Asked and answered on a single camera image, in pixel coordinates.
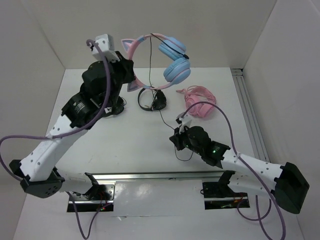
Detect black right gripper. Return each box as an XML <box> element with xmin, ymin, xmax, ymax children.
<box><xmin>169</xmin><ymin>123</ymin><xmax>203</xmax><ymax>156</ymax></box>

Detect blue pink cat-ear headphones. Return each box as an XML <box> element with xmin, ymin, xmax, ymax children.
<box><xmin>120</xmin><ymin>32</ymin><xmax>193</xmax><ymax>92</ymax></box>

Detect thin black headphone cable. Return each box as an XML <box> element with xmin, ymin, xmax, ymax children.
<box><xmin>148</xmin><ymin>33</ymin><xmax>195</xmax><ymax>162</ymax></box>

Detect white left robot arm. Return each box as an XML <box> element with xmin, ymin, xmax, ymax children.
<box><xmin>9</xmin><ymin>51</ymin><xmax>135</xmax><ymax>200</ymax></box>

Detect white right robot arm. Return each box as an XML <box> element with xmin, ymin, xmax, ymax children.
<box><xmin>169</xmin><ymin>126</ymin><xmax>310</xmax><ymax>214</ymax></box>

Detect black headphones left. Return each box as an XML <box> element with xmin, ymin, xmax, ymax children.
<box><xmin>102</xmin><ymin>96</ymin><xmax>127</xmax><ymax>118</ymax></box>

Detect black headphones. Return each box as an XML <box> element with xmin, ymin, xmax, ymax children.
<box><xmin>137</xmin><ymin>88</ymin><xmax>167</xmax><ymax>112</ymax></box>
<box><xmin>102</xmin><ymin>96</ymin><xmax>127</xmax><ymax>118</ymax></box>

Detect black headphones middle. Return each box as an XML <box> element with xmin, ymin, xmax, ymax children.
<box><xmin>137</xmin><ymin>88</ymin><xmax>167</xmax><ymax>112</ymax></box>

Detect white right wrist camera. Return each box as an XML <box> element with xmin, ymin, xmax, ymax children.
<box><xmin>175</xmin><ymin>112</ymin><xmax>192</xmax><ymax>134</ymax></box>

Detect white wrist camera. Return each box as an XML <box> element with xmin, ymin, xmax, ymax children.
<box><xmin>86</xmin><ymin>34</ymin><xmax>120</xmax><ymax>62</ymax></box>
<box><xmin>175</xmin><ymin>112</ymin><xmax>192</xmax><ymax>134</ymax></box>

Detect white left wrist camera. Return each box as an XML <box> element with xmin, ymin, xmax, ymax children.
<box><xmin>86</xmin><ymin>34</ymin><xmax>120</xmax><ymax>62</ymax></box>

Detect pink wired gaming headset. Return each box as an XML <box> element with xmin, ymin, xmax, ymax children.
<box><xmin>176</xmin><ymin>85</ymin><xmax>217</xmax><ymax>118</ymax></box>

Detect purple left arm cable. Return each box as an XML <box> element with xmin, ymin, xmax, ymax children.
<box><xmin>0</xmin><ymin>38</ymin><xmax>112</xmax><ymax>240</ymax></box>

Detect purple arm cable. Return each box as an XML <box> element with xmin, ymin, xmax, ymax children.
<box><xmin>0</xmin><ymin>38</ymin><xmax>112</xmax><ymax>240</ymax></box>
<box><xmin>178</xmin><ymin>103</ymin><xmax>286</xmax><ymax>240</ymax></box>

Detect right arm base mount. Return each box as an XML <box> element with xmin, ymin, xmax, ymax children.
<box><xmin>200</xmin><ymin>181</ymin><xmax>250</xmax><ymax>210</ymax></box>

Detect aluminium right side rail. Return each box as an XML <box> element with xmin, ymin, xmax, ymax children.
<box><xmin>231</xmin><ymin>68</ymin><xmax>270</xmax><ymax>162</ymax></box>

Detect aluminium rail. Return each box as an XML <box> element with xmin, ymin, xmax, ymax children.
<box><xmin>92</xmin><ymin>170</ymin><xmax>224</xmax><ymax>183</ymax></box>
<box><xmin>231</xmin><ymin>68</ymin><xmax>270</xmax><ymax>162</ymax></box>

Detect aluminium front rail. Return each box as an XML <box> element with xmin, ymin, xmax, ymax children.
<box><xmin>92</xmin><ymin>170</ymin><xmax>224</xmax><ymax>183</ymax></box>

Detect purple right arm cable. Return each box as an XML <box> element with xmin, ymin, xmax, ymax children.
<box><xmin>178</xmin><ymin>103</ymin><xmax>286</xmax><ymax>240</ymax></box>

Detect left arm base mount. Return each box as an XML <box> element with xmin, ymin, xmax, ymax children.
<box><xmin>66</xmin><ymin>181</ymin><xmax>116</xmax><ymax>213</ymax></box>

